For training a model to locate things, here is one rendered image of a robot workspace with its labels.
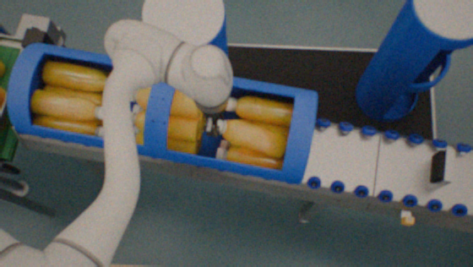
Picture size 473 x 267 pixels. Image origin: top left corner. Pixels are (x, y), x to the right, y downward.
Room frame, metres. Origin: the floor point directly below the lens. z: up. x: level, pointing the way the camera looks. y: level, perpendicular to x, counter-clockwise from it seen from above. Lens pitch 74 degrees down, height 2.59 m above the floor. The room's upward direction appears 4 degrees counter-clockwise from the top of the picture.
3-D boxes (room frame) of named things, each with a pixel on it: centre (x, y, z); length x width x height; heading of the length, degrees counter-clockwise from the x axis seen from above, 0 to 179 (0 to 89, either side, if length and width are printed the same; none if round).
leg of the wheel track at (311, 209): (0.31, -0.34, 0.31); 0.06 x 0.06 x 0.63; 75
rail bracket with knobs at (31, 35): (0.85, 0.65, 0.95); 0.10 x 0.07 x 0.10; 165
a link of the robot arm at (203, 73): (0.44, 0.05, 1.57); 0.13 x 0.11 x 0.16; 60
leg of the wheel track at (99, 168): (0.57, 0.61, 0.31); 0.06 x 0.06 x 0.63; 75
